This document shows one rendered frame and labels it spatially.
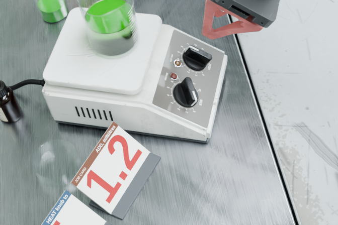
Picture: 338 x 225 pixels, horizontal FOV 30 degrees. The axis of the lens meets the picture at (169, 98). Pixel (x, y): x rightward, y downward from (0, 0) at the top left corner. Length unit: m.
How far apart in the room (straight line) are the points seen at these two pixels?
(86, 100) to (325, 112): 0.29
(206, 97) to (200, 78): 0.03
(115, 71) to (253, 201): 0.21
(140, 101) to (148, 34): 0.09
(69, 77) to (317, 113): 0.30
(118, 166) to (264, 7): 0.25
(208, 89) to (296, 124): 0.11
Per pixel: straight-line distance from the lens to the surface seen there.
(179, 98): 0.73
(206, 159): 0.75
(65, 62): 0.75
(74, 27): 0.78
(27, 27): 0.93
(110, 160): 0.73
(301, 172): 0.74
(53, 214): 0.70
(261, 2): 0.64
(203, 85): 0.76
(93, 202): 0.73
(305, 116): 0.78
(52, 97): 0.75
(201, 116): 0.74
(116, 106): 0.73
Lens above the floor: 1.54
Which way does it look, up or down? 53 degrees down
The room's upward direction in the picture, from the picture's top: 9 degrees counter-clockwise
